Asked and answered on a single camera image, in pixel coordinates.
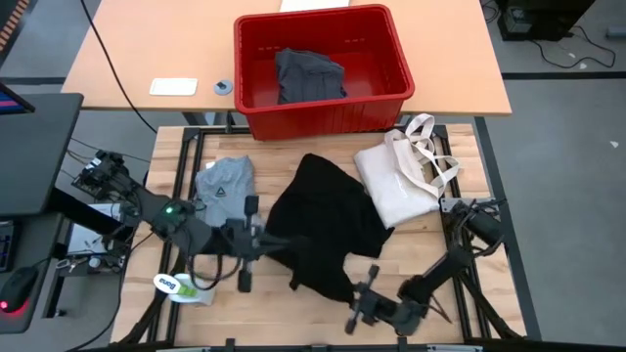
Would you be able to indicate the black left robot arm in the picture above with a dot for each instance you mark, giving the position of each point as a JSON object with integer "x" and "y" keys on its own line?
{"x": 147, "y": 200}

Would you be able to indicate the white paper hang tag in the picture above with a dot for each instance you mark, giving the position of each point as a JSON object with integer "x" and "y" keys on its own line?
{"x": 210, "y": 164}

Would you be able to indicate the white electronics board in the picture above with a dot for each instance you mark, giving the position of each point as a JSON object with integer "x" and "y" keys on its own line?
{"x": 93, "y": 244}

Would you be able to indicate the black computer tower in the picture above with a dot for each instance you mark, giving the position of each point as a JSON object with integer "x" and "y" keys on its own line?
{"x": 543, "y": 19}

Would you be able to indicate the grey t-shirt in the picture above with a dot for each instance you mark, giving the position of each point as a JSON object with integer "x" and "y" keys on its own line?
{"x": 225, "y": 181}

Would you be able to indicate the white flat rectangular device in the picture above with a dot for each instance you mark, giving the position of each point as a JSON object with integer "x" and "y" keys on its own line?
{"x": 173, "y": 86}

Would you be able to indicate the black garment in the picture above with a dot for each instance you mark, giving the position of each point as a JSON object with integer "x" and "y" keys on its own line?
{"x": 327, "y": 210}

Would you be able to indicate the black side desk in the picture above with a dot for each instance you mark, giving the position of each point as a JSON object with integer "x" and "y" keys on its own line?
{"x": 34, "y": 156}

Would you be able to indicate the white paper sheet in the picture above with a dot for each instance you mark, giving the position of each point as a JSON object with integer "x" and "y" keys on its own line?
{"x": 313, "y": 5}

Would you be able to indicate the monitor with coloured screen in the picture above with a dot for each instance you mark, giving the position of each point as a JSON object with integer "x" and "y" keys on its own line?
{"x": 12, "y": 100}

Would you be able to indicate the black computer mouse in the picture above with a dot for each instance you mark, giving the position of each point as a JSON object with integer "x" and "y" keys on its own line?
{"x": 17, "y": 291}

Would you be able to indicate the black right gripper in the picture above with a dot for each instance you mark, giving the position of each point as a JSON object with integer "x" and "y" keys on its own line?
{"x": 391, "y": 313}

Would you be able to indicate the beige canvas tote bag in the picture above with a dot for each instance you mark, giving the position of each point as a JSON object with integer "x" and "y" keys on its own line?
{"x": 401, "y": 190}

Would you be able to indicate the dark grey garment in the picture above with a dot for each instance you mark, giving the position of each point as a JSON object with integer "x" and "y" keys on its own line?
{"x": 308, "y": 75}

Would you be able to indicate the black device with orange stripes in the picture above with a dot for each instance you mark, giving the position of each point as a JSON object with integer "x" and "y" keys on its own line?
{"x": 12, "y": 24}

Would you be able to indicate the black keyboard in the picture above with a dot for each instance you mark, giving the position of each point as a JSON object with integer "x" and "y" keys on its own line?
{"x": 6, "y": 244}

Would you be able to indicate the red plastic laundry bin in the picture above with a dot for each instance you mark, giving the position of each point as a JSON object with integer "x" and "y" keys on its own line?
{"x": 391, "y": 49}

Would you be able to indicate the tan wooden desk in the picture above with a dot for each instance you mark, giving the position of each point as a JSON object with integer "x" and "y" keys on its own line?
{"x": 147, "y": 49}

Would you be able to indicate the black aluminium table frame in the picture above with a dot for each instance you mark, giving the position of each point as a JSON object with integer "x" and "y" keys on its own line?
{"x": 210, "y": 130}

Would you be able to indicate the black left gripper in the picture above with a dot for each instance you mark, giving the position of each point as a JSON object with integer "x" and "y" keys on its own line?
{"x": 244, "y": 239}

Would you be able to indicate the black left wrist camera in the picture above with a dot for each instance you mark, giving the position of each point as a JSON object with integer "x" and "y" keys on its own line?
{"x": 244, "y": 282}

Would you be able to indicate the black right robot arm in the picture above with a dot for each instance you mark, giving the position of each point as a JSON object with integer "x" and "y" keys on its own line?
{"x": 450, "y": 264}

